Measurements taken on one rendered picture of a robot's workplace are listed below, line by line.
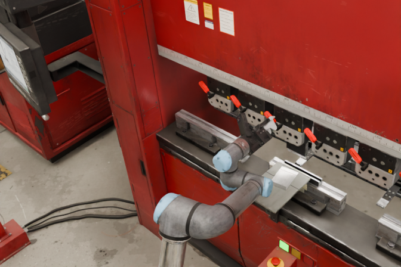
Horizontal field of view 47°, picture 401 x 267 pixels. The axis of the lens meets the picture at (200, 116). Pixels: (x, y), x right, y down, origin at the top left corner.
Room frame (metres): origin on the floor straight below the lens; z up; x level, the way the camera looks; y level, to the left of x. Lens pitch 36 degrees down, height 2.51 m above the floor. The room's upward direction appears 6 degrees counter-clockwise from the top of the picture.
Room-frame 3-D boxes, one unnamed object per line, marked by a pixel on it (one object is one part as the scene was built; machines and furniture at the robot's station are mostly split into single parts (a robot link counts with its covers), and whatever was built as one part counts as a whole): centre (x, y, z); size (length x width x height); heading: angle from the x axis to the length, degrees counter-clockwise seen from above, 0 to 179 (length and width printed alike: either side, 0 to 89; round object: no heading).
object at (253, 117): (1.74, -0.26, 1.26); 0.15 x 0.09 x 0.17; 42
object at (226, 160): (1.39, -0.09, 1.27); 0.11 x 0.08 x 0.09; 132
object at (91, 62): (2.36, 0.66, 1.17); 0.40 x 0.24 x 0.07; 42
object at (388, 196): (1.38, -0.80, 1.01); 0.26 x 0.12 x 0.05; 132
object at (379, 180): (1.30, -0.67, 1.26); 0.15 x 0.09 x 0.17; 42
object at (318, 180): (1.55, -0.44, 0.98); 0.20 x 0.03 x 0.03; 42
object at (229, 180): (1.38, -0.11, 1.17); 0.11 x 0.08 x 0.11; 57
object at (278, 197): (1.48, -0.31, 1.00); 0.26 x 0.18 x 0.01; 132
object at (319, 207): (1.51, -0.40, 0.89); 0.30 x 0.05 x 0.03; 42
